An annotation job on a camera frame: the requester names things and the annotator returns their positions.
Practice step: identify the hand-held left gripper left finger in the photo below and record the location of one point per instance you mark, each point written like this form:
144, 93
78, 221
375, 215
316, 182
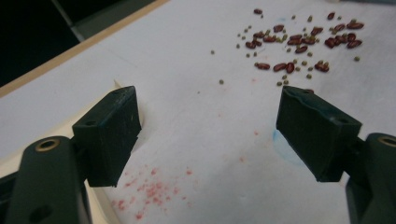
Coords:
107, 137

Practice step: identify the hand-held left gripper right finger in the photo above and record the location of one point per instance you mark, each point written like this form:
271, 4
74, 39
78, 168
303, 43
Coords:
314, 137

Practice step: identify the pile of red beans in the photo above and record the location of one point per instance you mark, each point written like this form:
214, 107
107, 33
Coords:
263, 66

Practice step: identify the scattered small green beans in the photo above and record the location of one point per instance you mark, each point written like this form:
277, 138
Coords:
221, 81

